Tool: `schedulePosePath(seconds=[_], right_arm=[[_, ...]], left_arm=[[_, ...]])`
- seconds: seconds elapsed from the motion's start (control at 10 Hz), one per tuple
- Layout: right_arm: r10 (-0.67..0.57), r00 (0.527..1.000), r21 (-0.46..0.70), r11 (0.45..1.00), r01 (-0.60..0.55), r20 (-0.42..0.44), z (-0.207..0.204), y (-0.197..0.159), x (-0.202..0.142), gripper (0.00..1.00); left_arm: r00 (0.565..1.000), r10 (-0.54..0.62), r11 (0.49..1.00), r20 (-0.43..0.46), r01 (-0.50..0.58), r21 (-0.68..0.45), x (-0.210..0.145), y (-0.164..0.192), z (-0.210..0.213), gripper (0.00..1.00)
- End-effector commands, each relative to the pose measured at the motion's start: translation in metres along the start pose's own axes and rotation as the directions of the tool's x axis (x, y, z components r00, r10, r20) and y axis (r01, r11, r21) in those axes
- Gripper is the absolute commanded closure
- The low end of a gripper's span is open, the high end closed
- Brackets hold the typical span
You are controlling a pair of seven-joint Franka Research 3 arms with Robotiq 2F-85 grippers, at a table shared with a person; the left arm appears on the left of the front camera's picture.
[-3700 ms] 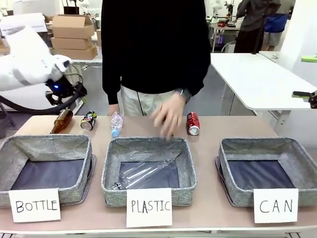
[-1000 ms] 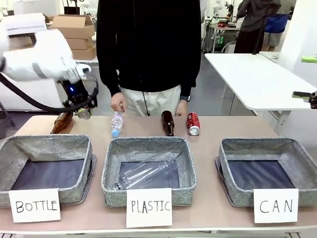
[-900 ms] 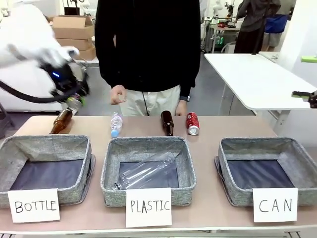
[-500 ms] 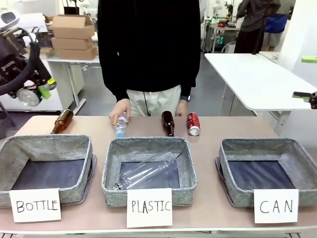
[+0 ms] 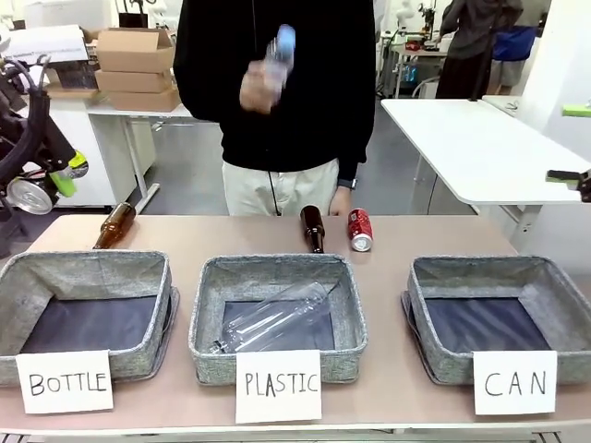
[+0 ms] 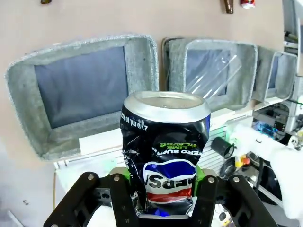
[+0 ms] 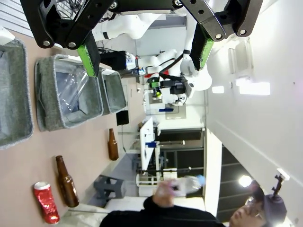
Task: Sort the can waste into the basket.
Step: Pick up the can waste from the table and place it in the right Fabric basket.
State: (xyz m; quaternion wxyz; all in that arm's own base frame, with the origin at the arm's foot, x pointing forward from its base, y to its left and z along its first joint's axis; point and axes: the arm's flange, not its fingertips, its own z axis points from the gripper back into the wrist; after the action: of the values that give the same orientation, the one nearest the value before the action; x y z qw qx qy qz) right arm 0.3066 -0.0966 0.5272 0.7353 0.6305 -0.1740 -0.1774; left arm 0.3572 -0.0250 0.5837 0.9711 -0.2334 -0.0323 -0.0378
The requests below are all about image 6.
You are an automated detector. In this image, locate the black cylinder device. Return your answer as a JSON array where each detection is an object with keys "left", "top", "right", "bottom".
[{"left": 211, "top": 136, "right": 236, "bottom": 159}]

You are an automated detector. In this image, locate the yellow red emergency stop button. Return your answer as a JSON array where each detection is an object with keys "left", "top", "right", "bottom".
[{"left": 234, "top": 155, "right": 250, "bottom": 169}]

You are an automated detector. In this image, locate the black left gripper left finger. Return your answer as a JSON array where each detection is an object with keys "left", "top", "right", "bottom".
[{"left": 43, "top": 166, "right": 145, "bottom": 227}]

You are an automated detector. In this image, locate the small grey felt basket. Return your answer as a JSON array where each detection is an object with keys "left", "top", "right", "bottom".
[{"left": 252, "top": 46, "right": 298, "bottom": 104}]

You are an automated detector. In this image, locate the medium grey felt basket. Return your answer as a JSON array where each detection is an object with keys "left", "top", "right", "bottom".
[{"left": 162, "top": 37, "right": 258, "bottom": 111}]

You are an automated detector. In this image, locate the red soda can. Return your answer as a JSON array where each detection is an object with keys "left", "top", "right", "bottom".
[{"left": 240, "top": 0, "right": 257, "bottom": 10}]

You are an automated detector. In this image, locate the clear plastic bottle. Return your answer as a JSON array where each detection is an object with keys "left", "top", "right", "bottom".
[{"left": 183, "top": 50, "right": 242, "bottom": 96}]

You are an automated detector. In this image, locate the white flat box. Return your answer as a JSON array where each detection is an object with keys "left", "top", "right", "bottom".
[{"left": 79, "top": 127, "right": 124, "bottom": 156}]

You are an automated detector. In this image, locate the crushed black Pepsi can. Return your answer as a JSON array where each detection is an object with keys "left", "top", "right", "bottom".
[{"left": 119, "top": 90, "right": 212, "bottom": 217}]

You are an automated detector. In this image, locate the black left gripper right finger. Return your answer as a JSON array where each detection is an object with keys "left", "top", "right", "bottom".
[{"left": 188, "top": 165, "right": 279, "bottom": 227}]

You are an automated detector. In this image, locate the large grey felt basket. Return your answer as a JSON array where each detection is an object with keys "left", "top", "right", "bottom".
[{"left": 4, "top": 33, "right": 159, "bottom": 162}]

